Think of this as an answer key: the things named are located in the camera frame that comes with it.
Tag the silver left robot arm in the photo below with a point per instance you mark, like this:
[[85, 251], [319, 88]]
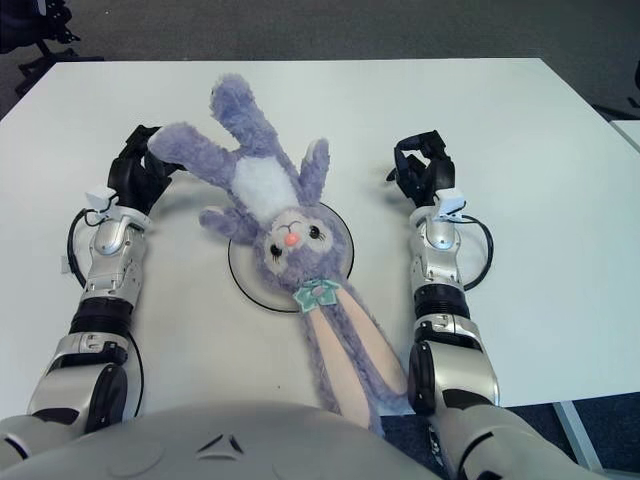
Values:
[[100, 300]]

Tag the white plate black rim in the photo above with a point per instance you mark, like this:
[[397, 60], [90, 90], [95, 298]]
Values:
[[245, 280]]

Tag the white side table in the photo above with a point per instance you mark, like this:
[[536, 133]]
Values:
[[627, 135]]

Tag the white table leg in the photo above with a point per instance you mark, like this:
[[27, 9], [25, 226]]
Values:
[[580, 440]]

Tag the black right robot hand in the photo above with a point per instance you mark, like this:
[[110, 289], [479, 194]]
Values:
[[430, 172]]

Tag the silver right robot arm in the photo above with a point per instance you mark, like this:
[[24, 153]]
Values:
[[445, 300]]

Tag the grey robot torso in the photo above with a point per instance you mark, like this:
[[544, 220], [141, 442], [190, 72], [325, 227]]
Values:
[[225, 450]]

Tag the black office chair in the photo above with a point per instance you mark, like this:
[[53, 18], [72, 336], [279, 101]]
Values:
[[35, 45]]

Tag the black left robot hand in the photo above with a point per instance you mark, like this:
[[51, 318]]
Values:
[[135, 177]]

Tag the purple plush bunny doll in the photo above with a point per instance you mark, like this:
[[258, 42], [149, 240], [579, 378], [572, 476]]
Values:
[[290, 240]]

